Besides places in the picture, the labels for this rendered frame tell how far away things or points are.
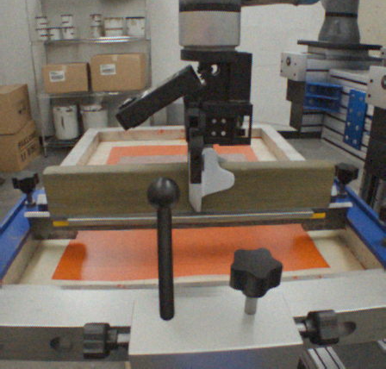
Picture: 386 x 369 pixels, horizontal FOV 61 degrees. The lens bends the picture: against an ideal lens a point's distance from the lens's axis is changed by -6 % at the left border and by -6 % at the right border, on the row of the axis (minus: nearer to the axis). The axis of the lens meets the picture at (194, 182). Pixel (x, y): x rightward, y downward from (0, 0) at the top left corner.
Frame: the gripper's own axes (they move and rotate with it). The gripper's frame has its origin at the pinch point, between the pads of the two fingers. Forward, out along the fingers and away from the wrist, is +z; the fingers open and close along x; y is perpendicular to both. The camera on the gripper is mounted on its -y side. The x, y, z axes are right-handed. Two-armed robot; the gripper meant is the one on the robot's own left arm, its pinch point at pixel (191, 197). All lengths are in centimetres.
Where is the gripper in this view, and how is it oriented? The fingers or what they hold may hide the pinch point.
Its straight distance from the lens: 49.9
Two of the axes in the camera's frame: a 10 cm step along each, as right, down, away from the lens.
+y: 10.0, -0.2, 0.6
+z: 0.0, 9.1, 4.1
